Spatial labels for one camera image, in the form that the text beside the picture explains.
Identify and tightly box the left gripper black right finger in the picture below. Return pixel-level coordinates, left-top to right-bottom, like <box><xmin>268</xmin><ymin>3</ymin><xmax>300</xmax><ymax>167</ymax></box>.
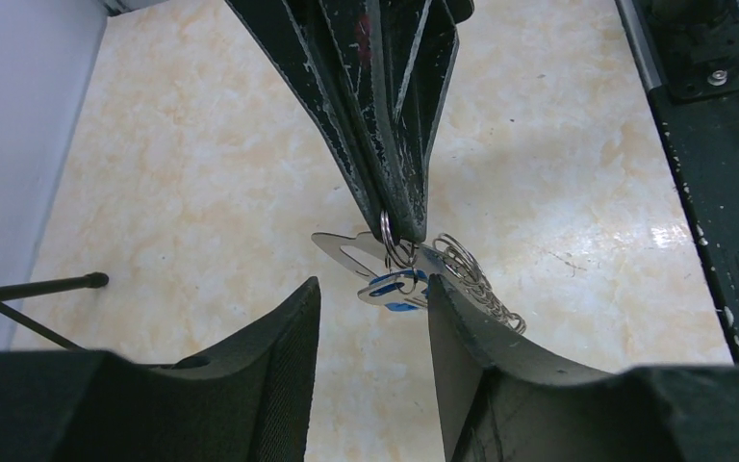
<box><xmin>428</xmin><ymin>275</ymin><xmax>739</xmax><ymax>461</ymax></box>

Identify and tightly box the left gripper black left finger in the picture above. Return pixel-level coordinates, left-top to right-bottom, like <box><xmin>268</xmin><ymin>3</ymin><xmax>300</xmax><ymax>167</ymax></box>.
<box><xmin>0</xmin><ymin>277</ymin><xmax>321</xmax><ymax>461</ymax></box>

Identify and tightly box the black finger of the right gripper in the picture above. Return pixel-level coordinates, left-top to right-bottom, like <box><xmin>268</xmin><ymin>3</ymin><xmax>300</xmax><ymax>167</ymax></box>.
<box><xmin>227</xmin><ymin>0</ymin><xmax>382</xmax><ymax>237</ymax></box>
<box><xmin>320</xmin><ymin>1</ymin><xmax>474</xmax><ymax>243</ymax></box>

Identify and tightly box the blue key tag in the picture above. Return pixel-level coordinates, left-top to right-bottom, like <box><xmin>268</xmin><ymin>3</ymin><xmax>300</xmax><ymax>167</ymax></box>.
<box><xmin>368</xmin><ymin>269</ymin><xmax>432</xmax><ymax>314</ymax></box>

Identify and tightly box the small metal split ring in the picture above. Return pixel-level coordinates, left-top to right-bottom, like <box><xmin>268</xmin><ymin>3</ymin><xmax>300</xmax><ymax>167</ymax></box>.
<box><xmin>378</xmin><ymin>210</ymin><xmax>420</xmax><ymax>271</ymax></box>

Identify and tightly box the black music stand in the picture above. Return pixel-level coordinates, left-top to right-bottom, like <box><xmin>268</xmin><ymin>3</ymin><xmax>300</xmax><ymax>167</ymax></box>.
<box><xmin>0</xmin><ymin>271</ymin><xmax>111</xmax><ymax>353</ymax></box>

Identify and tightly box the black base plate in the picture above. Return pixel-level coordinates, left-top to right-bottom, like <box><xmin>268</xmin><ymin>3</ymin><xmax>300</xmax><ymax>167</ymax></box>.
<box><xmin>614</xmin><ymin>0</ymin><xmax>739</xmax><ymax>366</ymax></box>

